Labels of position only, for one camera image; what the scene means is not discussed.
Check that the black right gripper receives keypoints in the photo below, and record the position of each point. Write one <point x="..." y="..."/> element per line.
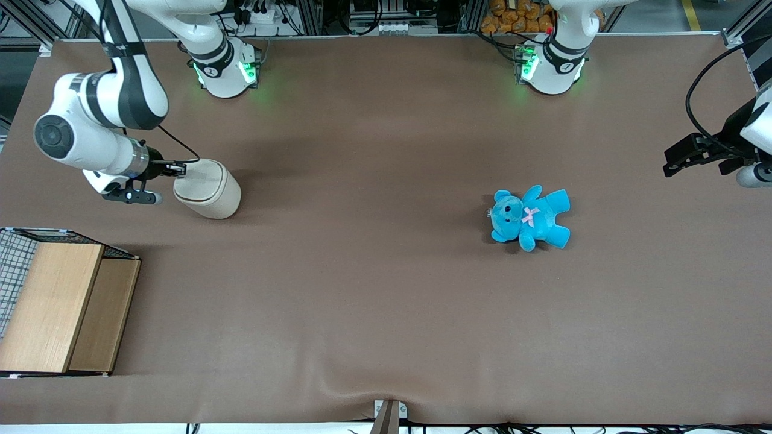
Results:
<point x="155" y="166"/>

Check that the cream push-lid trash can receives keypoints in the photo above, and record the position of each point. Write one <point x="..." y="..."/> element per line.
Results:
<point x="211" y="193"/>

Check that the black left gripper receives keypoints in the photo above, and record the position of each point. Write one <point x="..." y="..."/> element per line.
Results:
<point x="729" y="144"/>

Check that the aluminium frame profile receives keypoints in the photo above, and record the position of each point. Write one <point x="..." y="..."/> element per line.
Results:
<point x="36" y="21"/>
<point x="745" y="24"/>

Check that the white power strip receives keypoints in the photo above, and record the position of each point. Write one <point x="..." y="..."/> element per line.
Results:
<point x="259" y="15"/>

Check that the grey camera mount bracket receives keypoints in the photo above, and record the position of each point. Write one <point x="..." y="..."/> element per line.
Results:
<point x="389" y="416"/>

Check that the orange plush toys pile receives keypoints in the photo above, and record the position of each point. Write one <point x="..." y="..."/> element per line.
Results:
<point x="518" y="15"/>

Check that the brown table cover cloth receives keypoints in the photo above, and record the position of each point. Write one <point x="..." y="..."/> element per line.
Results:
<point x="386" y="301"/>

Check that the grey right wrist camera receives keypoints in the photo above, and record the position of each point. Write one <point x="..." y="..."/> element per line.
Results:
<point x="136" y="196"/>

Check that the blue teddy bear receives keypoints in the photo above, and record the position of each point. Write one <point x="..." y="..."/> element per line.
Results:
<point x="529" y="217"/>

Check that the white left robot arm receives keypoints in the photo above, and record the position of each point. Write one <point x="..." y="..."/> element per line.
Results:
<point x="552" y="69"/>

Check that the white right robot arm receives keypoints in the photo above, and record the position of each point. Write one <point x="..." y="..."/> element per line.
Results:
<point x="105" y="102"/>

